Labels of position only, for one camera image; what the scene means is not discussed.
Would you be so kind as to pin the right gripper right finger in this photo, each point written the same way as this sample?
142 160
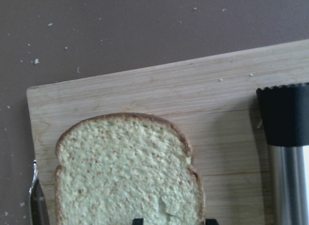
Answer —
211 222

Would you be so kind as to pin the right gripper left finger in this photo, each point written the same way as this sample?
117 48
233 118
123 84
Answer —
137 221

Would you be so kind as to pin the bread slice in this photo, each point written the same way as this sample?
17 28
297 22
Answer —
119 167

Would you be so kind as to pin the wooden cutting board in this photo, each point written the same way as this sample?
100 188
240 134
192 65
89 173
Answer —
211 99

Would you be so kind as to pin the steel cylinder black tip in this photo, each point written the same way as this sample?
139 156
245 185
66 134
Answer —
285 115

